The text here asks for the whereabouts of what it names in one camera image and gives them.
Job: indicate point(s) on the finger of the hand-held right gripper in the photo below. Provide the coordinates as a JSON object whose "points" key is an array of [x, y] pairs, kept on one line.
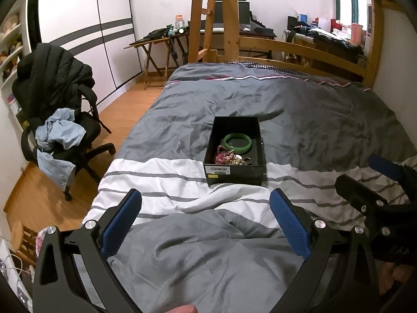
{"points": [[358, 192], [386, 167]]}

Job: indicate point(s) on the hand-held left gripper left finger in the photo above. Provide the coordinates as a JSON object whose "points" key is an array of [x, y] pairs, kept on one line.
{"points": [[122, 221]]}

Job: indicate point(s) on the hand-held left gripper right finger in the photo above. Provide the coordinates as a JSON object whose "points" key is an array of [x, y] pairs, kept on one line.
{"points": [[290, 221]]}

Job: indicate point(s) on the black jewelry box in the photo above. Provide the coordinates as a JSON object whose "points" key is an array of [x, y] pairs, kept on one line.
{"points": [[247, 173]]}

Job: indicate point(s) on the person's right hand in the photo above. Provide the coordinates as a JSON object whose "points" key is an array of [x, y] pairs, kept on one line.
{"points": [[392, 277]]}

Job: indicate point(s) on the person's left hand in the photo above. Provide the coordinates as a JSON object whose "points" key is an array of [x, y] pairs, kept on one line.
{"points": [[182, 309]]}

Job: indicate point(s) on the green jade bangle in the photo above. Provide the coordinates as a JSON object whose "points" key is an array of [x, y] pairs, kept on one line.
{"points": [[239, 151]]}

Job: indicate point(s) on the grey white striped duvet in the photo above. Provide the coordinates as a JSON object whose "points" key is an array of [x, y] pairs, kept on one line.
{"points": [[202, 260]]}

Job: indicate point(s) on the black office chair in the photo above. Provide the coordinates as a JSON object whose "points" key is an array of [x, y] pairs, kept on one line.
{"points": [[88, 127]]}

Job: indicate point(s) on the wooden stool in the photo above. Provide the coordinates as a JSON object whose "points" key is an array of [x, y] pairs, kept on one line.
{"points": [[21, 239]]}

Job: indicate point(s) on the blue denim clothing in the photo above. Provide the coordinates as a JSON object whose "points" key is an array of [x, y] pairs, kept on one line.
{"points": [[62, 130]]}

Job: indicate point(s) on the black clothing pile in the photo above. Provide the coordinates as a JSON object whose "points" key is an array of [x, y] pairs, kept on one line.
{"points": [[335, 40]]}

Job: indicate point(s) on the pink box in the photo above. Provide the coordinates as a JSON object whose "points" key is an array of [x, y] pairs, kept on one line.
{"points": [[357, 32]]}

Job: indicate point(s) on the black jacket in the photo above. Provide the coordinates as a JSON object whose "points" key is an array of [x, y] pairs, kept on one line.
{"points": [[52, 75]]}

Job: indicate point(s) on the wooden folding table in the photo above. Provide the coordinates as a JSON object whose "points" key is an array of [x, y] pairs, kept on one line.
{"points": [[156, 44]]}

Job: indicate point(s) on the white shelf with plush toys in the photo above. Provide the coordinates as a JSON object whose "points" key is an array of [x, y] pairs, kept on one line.
{"points": [[11, 49]]}

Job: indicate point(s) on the clear bottle with orange cap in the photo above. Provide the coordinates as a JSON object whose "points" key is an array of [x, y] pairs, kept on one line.
{"points": [[179, 22]]}

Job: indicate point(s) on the computer monitor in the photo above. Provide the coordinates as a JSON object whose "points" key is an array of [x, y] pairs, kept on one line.
{"points": [[242, 13]]}

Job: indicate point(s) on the white wardrobe with grey stripes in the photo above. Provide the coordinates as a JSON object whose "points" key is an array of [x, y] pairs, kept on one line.
{"points": [[81, 6]]}

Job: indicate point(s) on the teal window frame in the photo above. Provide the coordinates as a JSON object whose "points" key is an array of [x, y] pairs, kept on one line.
{"points": [[343, 0]]}

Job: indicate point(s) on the wooden bed frame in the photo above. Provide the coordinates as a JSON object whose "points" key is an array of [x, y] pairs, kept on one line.
{"points": [[228, 22]]}

